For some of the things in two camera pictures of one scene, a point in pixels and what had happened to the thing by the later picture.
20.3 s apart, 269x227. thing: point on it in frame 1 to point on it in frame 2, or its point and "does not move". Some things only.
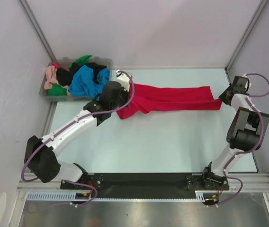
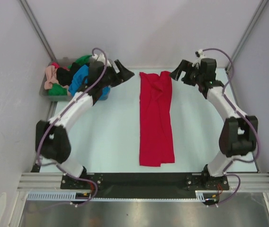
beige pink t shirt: [51, 77] does not move
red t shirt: [149, 99] to [156, 139]
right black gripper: [223, 97] to [184, 66]
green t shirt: [55, 89] does not move
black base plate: [142, 185] does not move
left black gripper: [126, 94] to [123, 75]
